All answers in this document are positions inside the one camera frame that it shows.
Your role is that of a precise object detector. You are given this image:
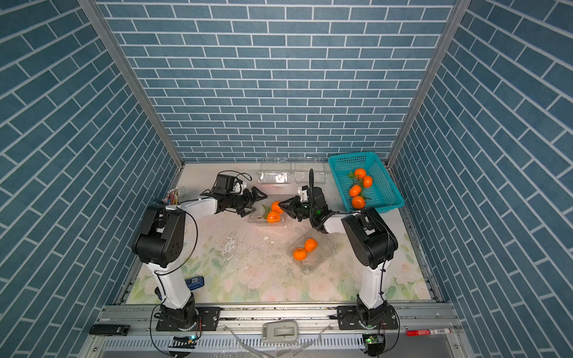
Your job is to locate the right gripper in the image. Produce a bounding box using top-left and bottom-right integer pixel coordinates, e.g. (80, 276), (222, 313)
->
(279, 197), (317, 223)

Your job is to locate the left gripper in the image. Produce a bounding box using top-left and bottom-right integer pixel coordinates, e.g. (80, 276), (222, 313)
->
(225, 186), (268, 217)

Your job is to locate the orange pair with leaves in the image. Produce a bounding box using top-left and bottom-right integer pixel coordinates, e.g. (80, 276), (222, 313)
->
(348, 168), (374, 188)

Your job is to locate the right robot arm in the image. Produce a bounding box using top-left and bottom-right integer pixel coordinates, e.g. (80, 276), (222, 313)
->
(278, 186), (398, 321)

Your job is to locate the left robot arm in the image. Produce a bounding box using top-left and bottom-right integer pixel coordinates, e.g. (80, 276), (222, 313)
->
(132, 171), (268, 310)

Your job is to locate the pink pen cup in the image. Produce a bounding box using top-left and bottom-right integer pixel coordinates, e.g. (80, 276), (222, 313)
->
(155, 188), (180, 206)

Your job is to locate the teal plastic basket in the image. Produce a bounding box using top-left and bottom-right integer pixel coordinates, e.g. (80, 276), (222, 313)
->
(328, 152), (404, 213)

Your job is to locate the blue card on table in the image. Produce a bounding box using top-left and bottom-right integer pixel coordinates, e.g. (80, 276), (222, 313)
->
(185, 276), (205, 291)

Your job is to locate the red marker pen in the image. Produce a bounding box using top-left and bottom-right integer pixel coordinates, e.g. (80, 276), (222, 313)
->
(406, 328), (452, 337)

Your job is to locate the grey box on rail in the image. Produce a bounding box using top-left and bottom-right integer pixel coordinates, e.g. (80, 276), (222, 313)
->
(261, 320), (299, 344)

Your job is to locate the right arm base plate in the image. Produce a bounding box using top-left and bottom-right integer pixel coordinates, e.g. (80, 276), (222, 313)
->
(337, 304), (399, 331)

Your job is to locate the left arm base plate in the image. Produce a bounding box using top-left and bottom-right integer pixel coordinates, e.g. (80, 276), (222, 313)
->
(153, 307), (221, 332)

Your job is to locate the black device on rail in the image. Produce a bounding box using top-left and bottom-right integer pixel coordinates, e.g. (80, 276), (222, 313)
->
(89, 324), (131, 337)

